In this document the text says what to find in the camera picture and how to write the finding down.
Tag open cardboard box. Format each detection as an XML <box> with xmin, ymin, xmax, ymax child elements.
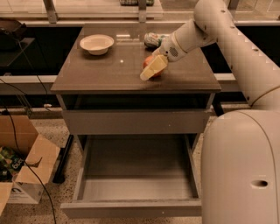
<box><xmin>0</xmin><ymin>115</ymin><xmax>60</xmax><ymax>214</ymax></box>

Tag grey drawer cabinet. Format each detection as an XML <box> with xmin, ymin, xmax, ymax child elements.
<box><xmin>50</xmin><ymin>23</ymin><xmax>222</xmax><ymax>220</ymax></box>

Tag white bowl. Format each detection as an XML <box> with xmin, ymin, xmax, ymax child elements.
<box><xmin>80</xmin><ymin>34</ymin><xmax>115</xmax><ymax>56</ymax></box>

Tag crushed green soda can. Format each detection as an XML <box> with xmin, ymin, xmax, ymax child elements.
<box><xmin>143</xmin><ymin>32</ymin><xmax>168</xmax><ymax>48</ymax></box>

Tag black cable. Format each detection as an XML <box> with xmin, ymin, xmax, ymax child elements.
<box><xmin>0</xmin><ymin>38</ymin><xmax>58</xmax><ymax>224</ymax></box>

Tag dark device on shelf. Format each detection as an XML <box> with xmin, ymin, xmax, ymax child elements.
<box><xmin>0</xmin><ymin>18</ymin><xmax>26</xmax><ymax>51</ymax></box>

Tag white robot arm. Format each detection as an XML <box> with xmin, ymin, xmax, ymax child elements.
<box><xmin>140</xmin><ymin>0</ymin><xmax>280</xmax><ymax>224</ymax></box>

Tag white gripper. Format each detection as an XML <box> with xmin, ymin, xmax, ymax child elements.
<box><xmin>140</xmin><ymin>33</ymin><xmax>186</xmax><ymax>81</ymax></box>

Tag green snack bag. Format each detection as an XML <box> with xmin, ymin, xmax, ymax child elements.
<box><xmin>0</xmin><ymin>146</ymin><xmax>25</xmax><ymax>182</ymax></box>

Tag closed grey top drawer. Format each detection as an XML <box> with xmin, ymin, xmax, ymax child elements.
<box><xmin>62</xmin><ymin>110</ymin><xmax>210</xmax><ymax>135</ymax></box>

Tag black table leg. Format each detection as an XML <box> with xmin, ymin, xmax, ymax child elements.
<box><xmin>52</xmin><ymin>135</ymin><xmax>74</xmax><ymax>184</ymax></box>

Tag open grey middle drawer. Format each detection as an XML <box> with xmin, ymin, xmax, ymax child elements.
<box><xmin>61</xmin><ymin>135</ymin><xmax>201</xmax><ymax>219</ymax></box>

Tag red apple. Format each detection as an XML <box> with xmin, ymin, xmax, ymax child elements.
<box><xmin>143</xmin><ymin>55</ymin><xmax>162</xmax><ymax>77</ymax></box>

